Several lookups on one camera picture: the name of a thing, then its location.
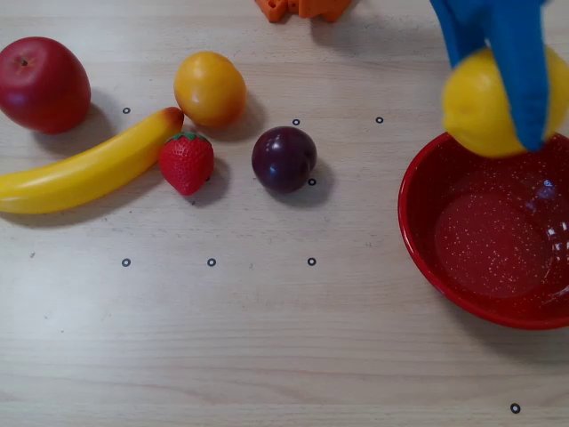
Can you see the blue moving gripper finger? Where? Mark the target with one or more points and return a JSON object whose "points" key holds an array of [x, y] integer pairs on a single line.
{"points": [[522, 66]]}

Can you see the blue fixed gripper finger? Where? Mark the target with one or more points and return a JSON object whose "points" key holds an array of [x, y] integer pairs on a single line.
{"points": [[462, 26]]}

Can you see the yellow lemon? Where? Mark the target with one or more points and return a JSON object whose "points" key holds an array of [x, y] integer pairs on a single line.
{"points": [[478, 107]]}

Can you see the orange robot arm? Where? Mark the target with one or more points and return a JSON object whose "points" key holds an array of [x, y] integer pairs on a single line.
{"points": [[311, 6]]}

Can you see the red speckled bowl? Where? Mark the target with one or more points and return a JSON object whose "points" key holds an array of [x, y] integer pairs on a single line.
{"points": [[489, 249]]}

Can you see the dark purple plum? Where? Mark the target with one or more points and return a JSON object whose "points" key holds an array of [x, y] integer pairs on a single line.
{"points": [[284, 160]]}

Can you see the orange yellow round fruit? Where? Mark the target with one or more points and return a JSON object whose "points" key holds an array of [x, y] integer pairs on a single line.
{"points": [[209, 89]]}

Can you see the red toy strawberry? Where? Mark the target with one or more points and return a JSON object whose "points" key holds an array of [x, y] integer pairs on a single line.
{"points": [[186, 164]]}

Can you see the yellow toy banana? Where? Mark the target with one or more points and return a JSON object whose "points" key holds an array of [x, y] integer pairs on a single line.
{"points": [[80, 173]]}

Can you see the red toy apple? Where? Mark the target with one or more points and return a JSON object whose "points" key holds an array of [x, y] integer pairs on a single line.
{"points": [[42, 84]]}

